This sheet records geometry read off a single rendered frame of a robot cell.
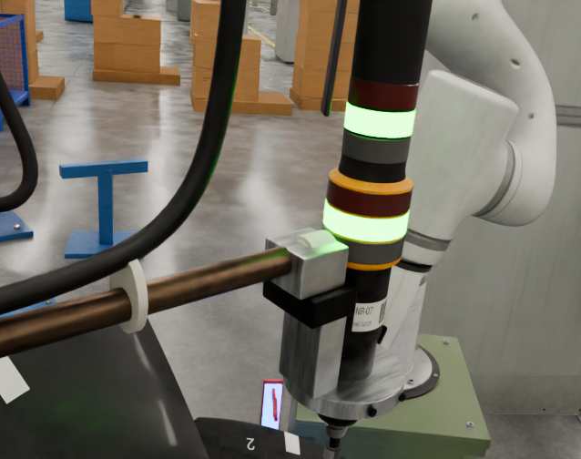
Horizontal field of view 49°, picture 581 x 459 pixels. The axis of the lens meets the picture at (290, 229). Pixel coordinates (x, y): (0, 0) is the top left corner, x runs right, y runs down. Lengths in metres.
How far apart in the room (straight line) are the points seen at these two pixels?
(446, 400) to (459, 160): 0.67
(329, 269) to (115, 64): 9.31
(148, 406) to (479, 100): 0.34
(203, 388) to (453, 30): 2.33
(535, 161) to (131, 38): 9.07
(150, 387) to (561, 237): 2.24
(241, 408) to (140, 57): 7.41
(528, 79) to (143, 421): 0.44
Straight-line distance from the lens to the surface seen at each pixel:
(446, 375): 1.21
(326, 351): 0.33
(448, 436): 1.08
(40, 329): 0.25
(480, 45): 0.64
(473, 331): 2.65
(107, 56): 9.63
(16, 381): 0.43
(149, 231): 0.25
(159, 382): 0.47
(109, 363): 0.46
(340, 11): 0.31
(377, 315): 0.35
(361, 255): 0.32
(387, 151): 0.31
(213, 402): 2.73
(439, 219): 0.56
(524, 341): 2.76
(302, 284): 0.30
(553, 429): 2.97
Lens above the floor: 1.66
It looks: 22 degrees down
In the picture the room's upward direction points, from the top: 5 degrees clockwise
